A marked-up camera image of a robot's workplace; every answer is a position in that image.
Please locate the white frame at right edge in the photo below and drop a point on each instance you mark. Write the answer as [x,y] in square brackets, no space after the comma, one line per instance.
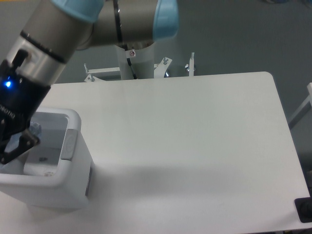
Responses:
[303,108]

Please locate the clear crushed plastic bottle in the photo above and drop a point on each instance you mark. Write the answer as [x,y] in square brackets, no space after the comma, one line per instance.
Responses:
[20,143]

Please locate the white base bracket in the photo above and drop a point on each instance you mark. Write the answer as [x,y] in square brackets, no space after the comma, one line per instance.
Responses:
[101,74]
[161,69]

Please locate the white right base bracket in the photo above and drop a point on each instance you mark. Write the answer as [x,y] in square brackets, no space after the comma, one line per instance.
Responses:
[161,69]

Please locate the white upright clamp post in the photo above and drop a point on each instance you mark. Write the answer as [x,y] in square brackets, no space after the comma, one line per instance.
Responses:
[190,67]

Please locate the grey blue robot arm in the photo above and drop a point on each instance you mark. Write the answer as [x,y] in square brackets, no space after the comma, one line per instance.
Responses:
[56,29]

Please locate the white plastic wrapper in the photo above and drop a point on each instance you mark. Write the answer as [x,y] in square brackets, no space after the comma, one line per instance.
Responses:
[42,161]

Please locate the white plastic trash can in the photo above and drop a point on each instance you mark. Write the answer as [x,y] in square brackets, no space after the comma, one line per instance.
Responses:
[57,172]

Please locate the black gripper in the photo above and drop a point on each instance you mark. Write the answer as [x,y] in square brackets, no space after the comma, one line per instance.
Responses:
[19,100]

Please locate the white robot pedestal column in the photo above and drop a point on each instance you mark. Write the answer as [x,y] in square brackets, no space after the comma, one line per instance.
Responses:
[136,60]

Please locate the black table clamp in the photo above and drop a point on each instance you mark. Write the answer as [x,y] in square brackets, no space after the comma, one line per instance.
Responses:
[304,209]

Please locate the white left base bracket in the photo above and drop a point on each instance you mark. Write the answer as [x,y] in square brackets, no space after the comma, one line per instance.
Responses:
[101,74]

